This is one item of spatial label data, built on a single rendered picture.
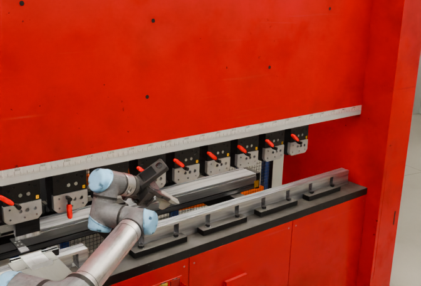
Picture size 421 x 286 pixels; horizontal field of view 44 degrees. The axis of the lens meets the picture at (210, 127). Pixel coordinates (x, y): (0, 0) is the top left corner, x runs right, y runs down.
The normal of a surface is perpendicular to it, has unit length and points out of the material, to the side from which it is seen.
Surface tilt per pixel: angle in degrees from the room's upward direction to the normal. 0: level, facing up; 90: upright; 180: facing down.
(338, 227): 90
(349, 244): 90
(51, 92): 90
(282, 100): 90
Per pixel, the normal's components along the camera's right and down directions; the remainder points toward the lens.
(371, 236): -0.78, 0.14
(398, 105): 0.62, 0.22
